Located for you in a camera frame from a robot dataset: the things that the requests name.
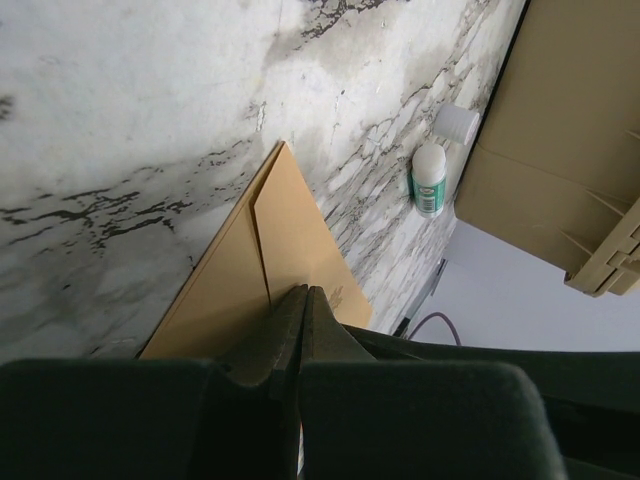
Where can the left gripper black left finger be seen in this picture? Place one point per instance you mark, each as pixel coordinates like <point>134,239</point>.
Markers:
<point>233,417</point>

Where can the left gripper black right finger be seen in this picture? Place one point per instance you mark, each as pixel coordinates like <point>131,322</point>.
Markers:
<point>364,418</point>

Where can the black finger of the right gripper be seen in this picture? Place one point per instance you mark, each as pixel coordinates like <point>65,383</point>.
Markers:
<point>591,398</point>

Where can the brown kraft envelope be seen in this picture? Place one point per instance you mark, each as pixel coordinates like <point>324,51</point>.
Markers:
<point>274,239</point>

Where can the green white glue stick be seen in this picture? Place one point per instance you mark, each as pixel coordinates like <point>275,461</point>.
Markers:
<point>428,174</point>

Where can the white glue stick cap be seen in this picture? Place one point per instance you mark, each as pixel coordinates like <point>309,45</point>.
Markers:
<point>456,124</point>

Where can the tan plastic tool case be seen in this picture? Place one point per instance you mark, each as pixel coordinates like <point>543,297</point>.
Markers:
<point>555,168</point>

